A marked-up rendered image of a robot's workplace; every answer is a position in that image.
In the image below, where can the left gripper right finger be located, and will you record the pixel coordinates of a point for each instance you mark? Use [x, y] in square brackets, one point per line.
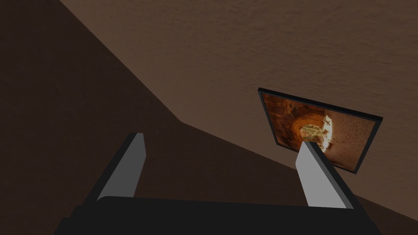
[321, 182]

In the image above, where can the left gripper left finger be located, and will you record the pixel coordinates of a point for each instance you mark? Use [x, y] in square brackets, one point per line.
[125, 169]

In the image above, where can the black framed orange picture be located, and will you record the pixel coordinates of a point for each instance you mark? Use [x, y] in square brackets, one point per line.
[294, 120]

